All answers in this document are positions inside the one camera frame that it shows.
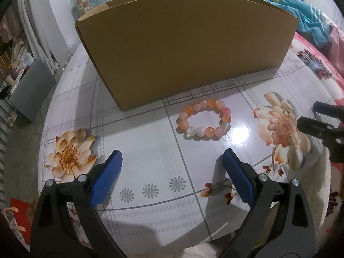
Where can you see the blue teal blanket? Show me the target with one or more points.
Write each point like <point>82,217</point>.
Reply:
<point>313,24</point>

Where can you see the pink floral bed mattress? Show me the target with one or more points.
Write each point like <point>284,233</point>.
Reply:
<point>329,73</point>

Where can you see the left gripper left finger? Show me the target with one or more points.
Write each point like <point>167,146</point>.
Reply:
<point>52,232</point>

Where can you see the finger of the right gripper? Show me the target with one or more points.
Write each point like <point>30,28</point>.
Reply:
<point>329,110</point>
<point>332,138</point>

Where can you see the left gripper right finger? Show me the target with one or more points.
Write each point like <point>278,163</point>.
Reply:
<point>292,233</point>

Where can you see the grey cabinet box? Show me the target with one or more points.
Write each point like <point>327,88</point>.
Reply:
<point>32,90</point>

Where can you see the brown cardboard box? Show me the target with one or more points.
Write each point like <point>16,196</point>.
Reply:
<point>145,50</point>

